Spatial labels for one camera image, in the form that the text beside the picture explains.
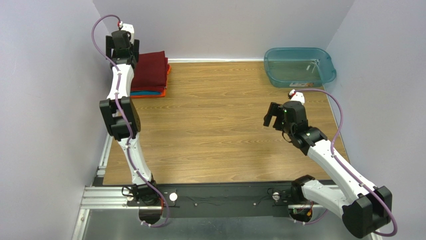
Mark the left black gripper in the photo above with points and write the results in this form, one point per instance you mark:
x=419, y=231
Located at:
x=133, y=50

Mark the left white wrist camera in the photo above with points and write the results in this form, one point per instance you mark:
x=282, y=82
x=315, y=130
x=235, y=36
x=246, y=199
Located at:
x=129, y=28

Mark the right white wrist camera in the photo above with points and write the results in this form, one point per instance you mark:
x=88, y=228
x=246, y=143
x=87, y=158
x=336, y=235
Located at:
x=294, y=95

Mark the folded teal t shirt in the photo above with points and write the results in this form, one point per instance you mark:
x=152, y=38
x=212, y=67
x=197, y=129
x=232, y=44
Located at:
x=146, y=93

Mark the teal plastic bin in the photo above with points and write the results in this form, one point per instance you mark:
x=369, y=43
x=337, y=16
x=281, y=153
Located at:
x=298, y=67

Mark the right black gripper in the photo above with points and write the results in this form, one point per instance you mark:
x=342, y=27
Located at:
x=277, y=116

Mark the maroon t shirt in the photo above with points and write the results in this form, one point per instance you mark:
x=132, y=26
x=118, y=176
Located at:
x=153, y=58

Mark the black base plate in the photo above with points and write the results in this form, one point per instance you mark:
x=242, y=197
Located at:
x=172, y=201

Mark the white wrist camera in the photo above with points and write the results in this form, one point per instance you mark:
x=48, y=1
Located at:
x=129, y=28
x=294, y=95

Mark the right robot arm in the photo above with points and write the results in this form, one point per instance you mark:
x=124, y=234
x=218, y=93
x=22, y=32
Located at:
x=362, y=206

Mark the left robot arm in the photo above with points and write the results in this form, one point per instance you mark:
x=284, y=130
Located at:
x=121, y=118

